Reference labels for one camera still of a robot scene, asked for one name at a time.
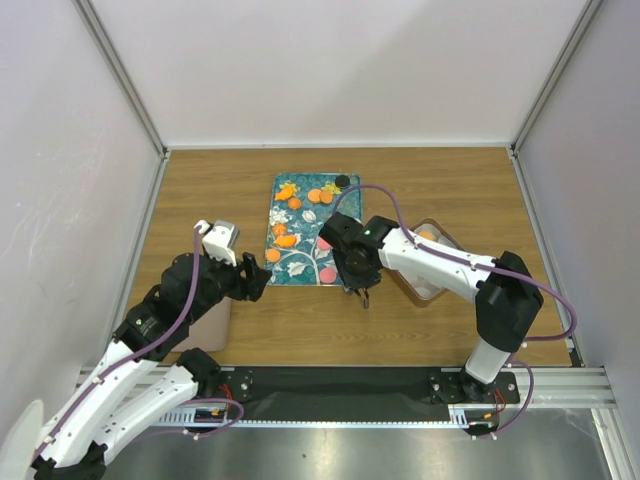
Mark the orange flower cookie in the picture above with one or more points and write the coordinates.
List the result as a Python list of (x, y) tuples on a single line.
[(279, 229)]

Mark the orange fish cookie middle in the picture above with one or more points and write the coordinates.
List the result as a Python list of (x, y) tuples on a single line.
[(286, 241)]

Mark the pink sandwich cookie upper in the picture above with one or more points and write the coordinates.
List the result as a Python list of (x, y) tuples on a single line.
[(323, 245)]

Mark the brown cookie tin box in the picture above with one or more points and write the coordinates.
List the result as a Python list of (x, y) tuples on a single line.
[(421, 292)]

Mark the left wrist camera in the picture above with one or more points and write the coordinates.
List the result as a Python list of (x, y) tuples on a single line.
[(218, 239)]

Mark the plain orange round cookie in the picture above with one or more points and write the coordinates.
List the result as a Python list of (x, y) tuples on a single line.
[(326, 197)]

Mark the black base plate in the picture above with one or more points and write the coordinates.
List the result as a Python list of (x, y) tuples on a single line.
[(360, 394)]

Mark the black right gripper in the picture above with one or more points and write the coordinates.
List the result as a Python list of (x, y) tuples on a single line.
[(351, 283)]

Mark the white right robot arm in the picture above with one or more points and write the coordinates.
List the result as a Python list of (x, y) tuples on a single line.
[(505, 297)]

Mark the pink sandwich cookie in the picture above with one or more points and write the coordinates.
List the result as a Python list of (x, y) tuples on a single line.
[(323, 245), (328, 275)]

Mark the aluminium frame rail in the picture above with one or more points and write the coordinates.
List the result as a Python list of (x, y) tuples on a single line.
[(540, 388)]

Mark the orange fish cookie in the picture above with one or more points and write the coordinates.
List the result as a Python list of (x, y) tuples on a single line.
[(286, 241), (285, 193)]

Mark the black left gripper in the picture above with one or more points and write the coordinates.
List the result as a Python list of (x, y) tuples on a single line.
[(250, 286)]

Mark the teal floral serving tray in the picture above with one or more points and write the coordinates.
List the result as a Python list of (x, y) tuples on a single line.
[(299, 266)]

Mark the orange shell cookie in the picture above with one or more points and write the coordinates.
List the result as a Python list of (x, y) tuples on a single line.
[(273, 255)]

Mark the orange swirl cookie top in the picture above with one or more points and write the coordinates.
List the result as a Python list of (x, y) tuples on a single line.
[(294, 203)]

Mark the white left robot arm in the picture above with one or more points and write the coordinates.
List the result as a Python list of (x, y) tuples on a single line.
[(97, 422)]

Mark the orange fish cookie top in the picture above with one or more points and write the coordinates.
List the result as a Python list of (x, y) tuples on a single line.
[(285, 193)]

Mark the pink sandwich cookie lower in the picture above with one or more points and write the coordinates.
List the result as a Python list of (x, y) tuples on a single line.
[(328, 275)]

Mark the black sandwich cookie top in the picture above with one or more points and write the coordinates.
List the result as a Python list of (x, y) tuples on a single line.
[(342, 182)]

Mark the orange sandwich cookie top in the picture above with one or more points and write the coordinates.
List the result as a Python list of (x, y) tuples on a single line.
[(314, 196)]

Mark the beige tin lid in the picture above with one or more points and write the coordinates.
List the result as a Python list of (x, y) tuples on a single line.
[(210, 332)]

